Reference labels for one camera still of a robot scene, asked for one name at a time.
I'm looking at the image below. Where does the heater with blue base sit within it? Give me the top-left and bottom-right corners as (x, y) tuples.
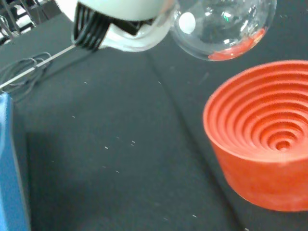
(0, 92), (31, 231)

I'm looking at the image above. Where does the orange ribbed flask ring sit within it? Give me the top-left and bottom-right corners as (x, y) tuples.
(202, 60), (308, 213)

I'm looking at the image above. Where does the black bench cloth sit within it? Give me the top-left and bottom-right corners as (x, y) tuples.
(0, 0), (308, 231)

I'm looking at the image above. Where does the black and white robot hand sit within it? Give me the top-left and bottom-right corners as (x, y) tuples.
(54, 0), (178, 52)

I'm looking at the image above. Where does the thin metal probe rod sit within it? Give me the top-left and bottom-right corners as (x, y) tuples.
(0, 45), (76, 90)

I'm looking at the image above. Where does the black tripod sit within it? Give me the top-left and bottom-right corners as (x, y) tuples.
(0, 0), (56, 47)

